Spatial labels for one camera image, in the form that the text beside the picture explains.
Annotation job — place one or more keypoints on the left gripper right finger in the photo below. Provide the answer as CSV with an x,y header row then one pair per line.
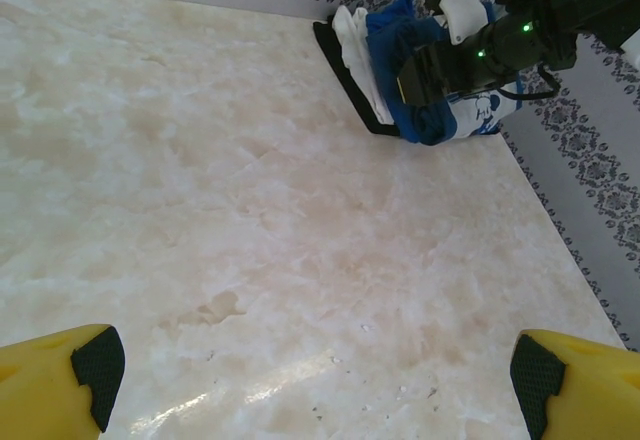
x,y
600,400

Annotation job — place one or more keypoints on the white folded t-shirt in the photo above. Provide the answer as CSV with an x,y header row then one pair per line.
x,y
357,50

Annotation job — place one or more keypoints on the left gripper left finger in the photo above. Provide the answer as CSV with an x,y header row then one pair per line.
x,y
40,390

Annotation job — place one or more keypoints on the royal blue printed t-shirt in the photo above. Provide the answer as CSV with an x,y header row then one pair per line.
x,y
390,45

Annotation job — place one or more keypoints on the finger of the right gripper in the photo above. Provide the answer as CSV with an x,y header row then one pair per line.
x,y
425,87
427,52

